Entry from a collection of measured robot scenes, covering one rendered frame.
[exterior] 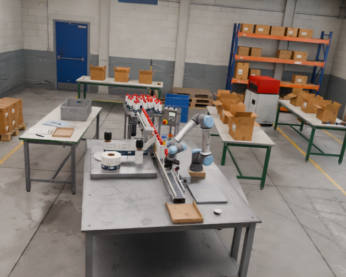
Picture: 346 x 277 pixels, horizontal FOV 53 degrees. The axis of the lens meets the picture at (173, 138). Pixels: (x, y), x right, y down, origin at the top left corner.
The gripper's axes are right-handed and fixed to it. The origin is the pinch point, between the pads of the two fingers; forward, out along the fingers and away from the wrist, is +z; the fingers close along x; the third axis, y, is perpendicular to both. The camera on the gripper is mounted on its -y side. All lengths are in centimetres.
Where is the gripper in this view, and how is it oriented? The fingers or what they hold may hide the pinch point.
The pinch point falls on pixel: (168, 169)
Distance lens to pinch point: 357.2
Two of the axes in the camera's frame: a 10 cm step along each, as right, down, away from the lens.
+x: 1.5, 7.6, -6.4
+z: -1.8, 6.5, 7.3
